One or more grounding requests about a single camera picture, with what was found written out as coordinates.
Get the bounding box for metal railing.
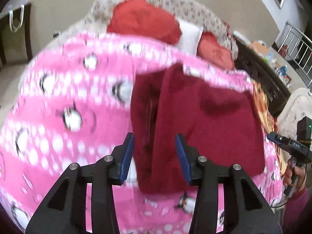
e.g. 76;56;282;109
278;21;311;89

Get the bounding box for floral bed sheet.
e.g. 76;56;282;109
46;0;238;60

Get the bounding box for dark wooden table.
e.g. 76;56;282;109
1;3;33;67

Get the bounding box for pink penguin blanket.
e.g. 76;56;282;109
1;33;283;233

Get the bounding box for white square pillow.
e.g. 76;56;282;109
175;18;204;56

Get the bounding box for person's right hand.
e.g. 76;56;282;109
283;159;306;195

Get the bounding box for right red heart pillow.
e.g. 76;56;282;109
197;32;234;70

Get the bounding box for orange patterned blanket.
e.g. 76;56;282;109
252;80;287;177

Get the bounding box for dark wooden headboard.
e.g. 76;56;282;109
234;37;291;117

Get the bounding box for left red heart pillow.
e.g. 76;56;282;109
106;0;182;45

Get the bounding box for dark red sweater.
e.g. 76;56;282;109
130;64;265;194

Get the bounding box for white bag handles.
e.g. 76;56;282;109
8;4;26;33

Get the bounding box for red heart pillow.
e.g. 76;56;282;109
106;0;182;45
197;32;234;70

